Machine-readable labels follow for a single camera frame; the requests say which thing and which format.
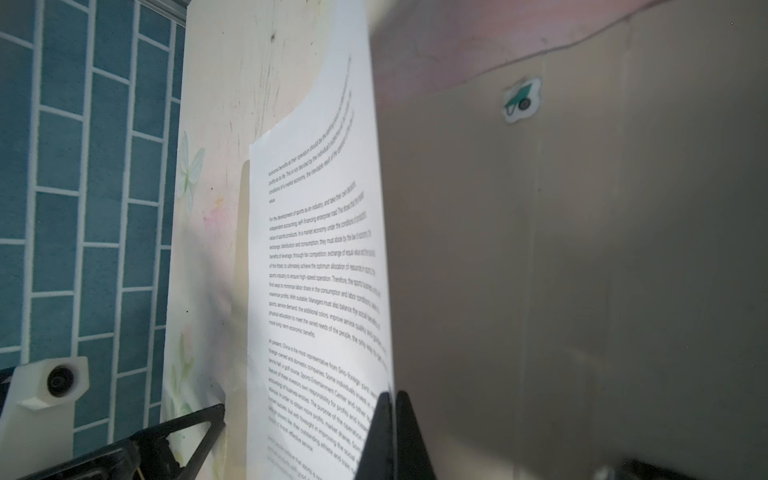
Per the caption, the beige paper folder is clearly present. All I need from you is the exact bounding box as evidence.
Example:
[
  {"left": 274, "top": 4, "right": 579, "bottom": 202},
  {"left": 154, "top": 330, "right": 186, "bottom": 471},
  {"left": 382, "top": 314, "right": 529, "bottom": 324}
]
[{"left": 230, "top": 0, "right": 768, "bottom": 480}]

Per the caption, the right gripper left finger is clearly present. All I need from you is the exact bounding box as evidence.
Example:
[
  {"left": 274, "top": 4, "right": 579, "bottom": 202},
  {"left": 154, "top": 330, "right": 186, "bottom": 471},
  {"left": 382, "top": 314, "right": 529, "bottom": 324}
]
[{"left": 354, "top": 392, "right": 395, "bottom": 480}]

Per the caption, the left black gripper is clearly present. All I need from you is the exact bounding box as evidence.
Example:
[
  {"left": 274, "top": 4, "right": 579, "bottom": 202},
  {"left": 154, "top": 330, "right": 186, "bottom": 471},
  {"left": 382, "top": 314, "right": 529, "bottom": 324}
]
[{"left": 23, "top": 403, "right": 225, "bottom": 480}]

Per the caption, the printed text sheet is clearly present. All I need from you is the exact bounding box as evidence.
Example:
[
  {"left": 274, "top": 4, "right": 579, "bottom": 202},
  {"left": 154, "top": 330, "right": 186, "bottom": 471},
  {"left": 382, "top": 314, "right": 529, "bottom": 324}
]
[{"left": 246, "top": 1, "right": 394, "bottom": 479}]

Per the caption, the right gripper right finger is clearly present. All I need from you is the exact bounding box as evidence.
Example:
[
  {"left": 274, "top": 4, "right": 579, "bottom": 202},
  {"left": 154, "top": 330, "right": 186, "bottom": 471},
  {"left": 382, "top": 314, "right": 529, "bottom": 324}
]
[{"left": 394, "top": 390, "right": 437, "bottom": 480}]

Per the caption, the metal folder clip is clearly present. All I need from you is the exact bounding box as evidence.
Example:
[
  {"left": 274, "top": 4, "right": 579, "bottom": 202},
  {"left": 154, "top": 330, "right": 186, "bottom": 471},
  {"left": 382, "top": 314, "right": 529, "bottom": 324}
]
[{"left": 593, "top": 460, "right": 695, "bottom": 480}]

